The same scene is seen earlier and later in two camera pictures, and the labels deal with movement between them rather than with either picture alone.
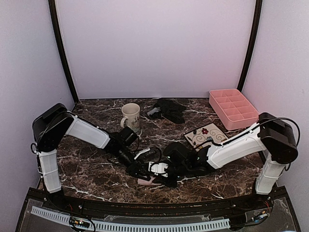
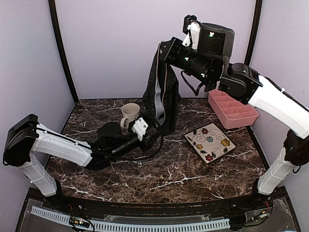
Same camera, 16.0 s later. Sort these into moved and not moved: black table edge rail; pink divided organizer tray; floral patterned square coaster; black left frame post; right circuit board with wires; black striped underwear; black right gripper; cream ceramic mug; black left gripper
Moved: black left gripper; black striped underwear; black right gripper
Not moved: floral patterned square coaster; cream ceramic mug; pink divided organizer tray; black table edge rail; black left frame post; right circuit board with wires
